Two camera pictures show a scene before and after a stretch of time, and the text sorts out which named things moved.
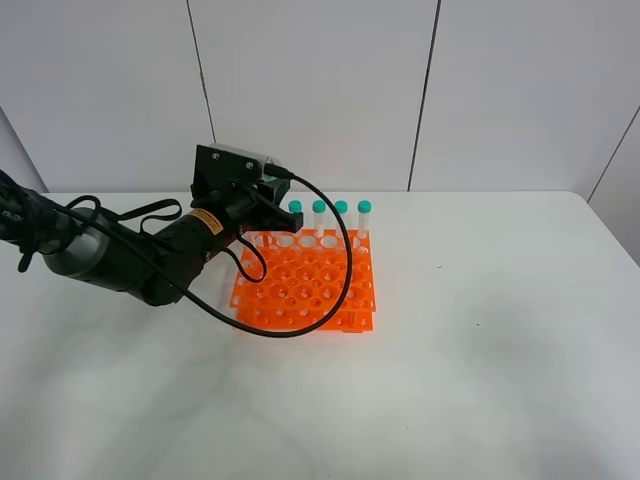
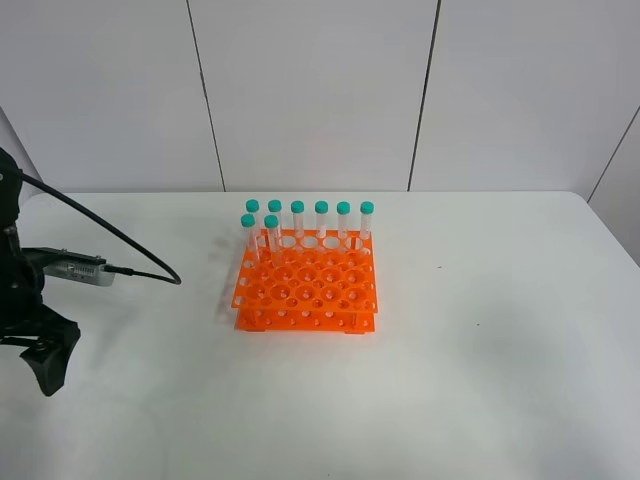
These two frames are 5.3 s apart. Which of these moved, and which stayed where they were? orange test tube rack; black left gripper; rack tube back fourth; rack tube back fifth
Moved: black left gripper
Stayed: rack tube back fourth; orange test tube rack; rack tube back fifth
